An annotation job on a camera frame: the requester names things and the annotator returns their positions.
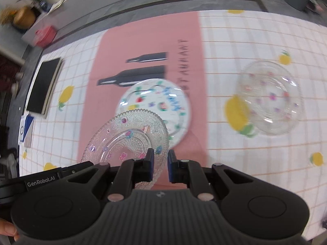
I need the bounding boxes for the clear glass plate beaded rim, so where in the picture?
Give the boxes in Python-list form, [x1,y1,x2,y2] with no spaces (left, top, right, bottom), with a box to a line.
[81,109,170,190]

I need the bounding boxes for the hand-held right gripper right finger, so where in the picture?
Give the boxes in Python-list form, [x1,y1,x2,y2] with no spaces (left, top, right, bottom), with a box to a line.
[167,149,256,202]

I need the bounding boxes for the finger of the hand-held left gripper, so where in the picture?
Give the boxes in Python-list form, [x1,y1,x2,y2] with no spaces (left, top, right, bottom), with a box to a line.
[60,161,95,183]

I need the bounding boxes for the person's left hand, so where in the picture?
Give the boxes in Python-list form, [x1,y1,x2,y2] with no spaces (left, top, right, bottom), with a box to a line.
[0,218,20,243]

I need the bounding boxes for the white and blue box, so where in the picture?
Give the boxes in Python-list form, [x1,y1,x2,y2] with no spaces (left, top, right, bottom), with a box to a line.
[19,115,35,148]

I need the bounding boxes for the black book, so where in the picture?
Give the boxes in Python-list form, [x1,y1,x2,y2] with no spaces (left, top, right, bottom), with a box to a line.
[25,57,64,119]

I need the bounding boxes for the pink placemat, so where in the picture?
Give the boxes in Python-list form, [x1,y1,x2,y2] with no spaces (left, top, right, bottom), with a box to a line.
[79,11,209,190]

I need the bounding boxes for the white fruit-print plate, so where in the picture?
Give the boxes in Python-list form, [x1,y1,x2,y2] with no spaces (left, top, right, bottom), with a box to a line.
[115,79,191,149]

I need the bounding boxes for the pink storage box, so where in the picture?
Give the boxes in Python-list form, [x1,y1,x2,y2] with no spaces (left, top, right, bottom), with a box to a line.
[34,26,57,48]

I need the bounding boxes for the gold vase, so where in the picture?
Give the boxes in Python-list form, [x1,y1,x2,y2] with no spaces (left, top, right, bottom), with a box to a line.
[13,6,36,29]

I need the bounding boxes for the clear glass plate smooth rim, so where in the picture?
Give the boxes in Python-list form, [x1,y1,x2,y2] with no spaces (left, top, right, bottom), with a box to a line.
[236,60,303,136]

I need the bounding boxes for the dried yellow flowers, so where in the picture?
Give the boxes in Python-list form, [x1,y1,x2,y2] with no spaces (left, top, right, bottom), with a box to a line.
[0,7,16,25]

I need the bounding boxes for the lemon-print checked tablecloth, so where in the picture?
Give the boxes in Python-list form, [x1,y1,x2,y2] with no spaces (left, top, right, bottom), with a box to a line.
[18,9,327,242]

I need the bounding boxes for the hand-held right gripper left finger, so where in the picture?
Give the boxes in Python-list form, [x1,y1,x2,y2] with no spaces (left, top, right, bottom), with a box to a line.
[66,148,155,203]

